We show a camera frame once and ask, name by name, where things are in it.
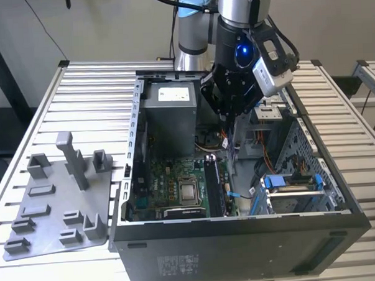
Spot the silver CPU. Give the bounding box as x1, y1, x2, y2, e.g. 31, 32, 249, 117
180, 183, 199, 205

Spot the wide blue bay clip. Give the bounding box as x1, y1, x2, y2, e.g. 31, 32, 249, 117
265, 175, 285, 190

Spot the green motherboard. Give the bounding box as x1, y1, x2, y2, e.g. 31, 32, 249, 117
126, 153, 241, 221

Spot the black graphics card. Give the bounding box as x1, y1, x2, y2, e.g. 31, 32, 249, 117
162, 206, 209, 220

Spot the black PC case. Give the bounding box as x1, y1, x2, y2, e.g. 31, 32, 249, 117
100, 60, 374, 281

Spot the blue plug black wire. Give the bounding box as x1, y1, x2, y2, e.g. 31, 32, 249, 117
226, 188, 258, 201

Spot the grey metal drive bracket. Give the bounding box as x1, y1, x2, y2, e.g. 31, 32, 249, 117
234, 88, 298, 159

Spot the metal slat side table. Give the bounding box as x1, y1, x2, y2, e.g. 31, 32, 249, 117
348, 59, 375, 109

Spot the grey power supply unit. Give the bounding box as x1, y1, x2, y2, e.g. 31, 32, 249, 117
139, 80, 205, 159

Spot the orange red wire bundle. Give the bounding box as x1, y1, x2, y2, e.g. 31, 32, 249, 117
257, 129, 275, 175

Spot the black round fan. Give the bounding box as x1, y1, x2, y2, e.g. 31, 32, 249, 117
195, 128, 223, 152

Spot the grey plastic parts rack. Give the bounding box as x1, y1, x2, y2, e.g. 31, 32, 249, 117
0, 129, 119, 263

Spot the thin black wall cable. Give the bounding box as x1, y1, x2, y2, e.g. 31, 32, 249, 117
22, 0, 69, 63

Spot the black camera cable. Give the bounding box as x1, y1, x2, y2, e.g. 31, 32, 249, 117
146, 0, 222, 63

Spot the metal disk bay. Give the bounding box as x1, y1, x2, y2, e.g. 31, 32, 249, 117
249, 171, 335, 216

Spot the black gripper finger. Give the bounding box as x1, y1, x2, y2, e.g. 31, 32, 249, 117
231, 91, 268, 136
199, 69, 235, 137

